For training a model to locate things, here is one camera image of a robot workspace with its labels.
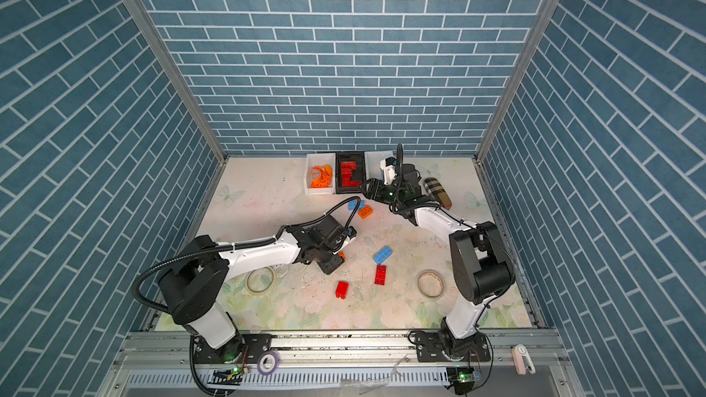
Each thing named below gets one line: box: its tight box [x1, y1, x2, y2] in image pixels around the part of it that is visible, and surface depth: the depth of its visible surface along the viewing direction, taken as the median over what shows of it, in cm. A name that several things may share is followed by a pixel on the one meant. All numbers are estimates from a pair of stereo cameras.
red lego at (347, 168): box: [340, 161, 363, 188], surface depth 117 cm
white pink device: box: [511, 343, 536, 376], surface depth 72 cm
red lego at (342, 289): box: [335, 281, 350, 300], surface depth 84 cm
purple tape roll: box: [257, 351, 281, 376], surface depth 72 cm
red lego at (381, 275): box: [375, 264, 388, 286], surface depth 88 cm
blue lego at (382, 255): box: [373, 246, 393, 265], surface depth 93 cm
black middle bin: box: [335, 150, 366, 194], surface depth 117 cm
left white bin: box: [303, 152, 337, 196], surface depth 110 cm
